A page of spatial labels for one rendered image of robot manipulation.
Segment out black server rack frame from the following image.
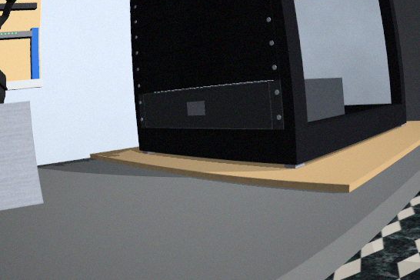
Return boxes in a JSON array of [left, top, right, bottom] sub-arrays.
[[130, 0, 407, 168]]

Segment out tan flat board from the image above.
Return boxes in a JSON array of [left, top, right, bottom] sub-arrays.
[[90, 121, 420, 192]]

